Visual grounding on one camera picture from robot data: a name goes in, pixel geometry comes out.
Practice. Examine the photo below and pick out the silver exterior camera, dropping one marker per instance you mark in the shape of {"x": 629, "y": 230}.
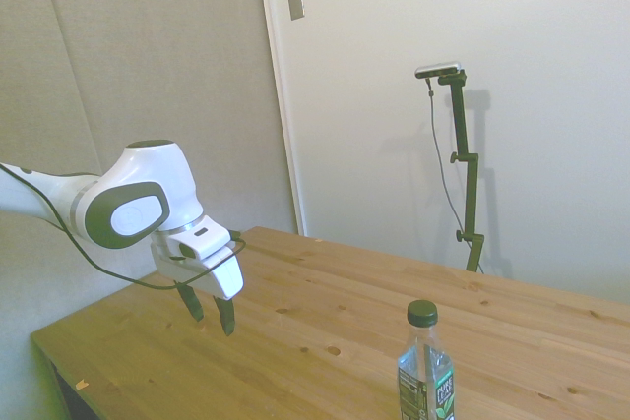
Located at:
{"x": 438, "y": 69}

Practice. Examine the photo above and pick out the grey wall switch plate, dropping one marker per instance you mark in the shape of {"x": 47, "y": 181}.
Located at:
{"x": 296, "y": 1}

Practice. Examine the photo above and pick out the clear bottle with black cap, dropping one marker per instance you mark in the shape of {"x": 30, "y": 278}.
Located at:
{"x": 426, "y": 371}

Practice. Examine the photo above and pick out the white door frame strip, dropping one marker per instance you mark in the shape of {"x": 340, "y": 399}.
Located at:
{"x": 280, "y": 90}

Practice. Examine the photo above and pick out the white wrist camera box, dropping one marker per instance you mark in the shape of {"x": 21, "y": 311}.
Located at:
{"x": 199, "y": 242}

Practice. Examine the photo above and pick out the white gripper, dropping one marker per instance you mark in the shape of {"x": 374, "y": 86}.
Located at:
{"x": 224, "y": 278}

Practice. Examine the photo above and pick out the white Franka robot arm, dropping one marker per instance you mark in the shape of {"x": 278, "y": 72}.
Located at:
{"x": 147, "y": 179}

